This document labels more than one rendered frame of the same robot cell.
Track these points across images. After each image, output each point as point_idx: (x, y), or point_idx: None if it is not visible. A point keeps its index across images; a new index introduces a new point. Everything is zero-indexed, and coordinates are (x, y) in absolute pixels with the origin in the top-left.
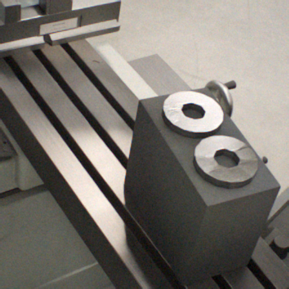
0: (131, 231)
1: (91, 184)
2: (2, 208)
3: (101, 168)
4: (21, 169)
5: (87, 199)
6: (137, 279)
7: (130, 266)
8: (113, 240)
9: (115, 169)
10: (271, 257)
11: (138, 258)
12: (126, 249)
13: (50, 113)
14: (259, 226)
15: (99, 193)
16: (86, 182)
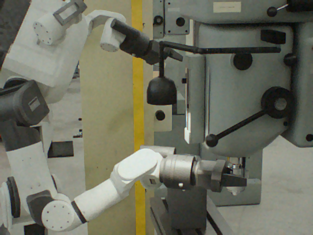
0: (210, 215)
1: (222, 230)
2: None
3: (214, 234)
4: None
5: (226, 226)
6: (214, 205)
7: (216, 208)
8: (219, 214)
9: (207, 233)
10: (155, 203)
11: (211, 209)
12: (215, 211)
13: None
14: None
15: (219, 226)
16: (224, 231)
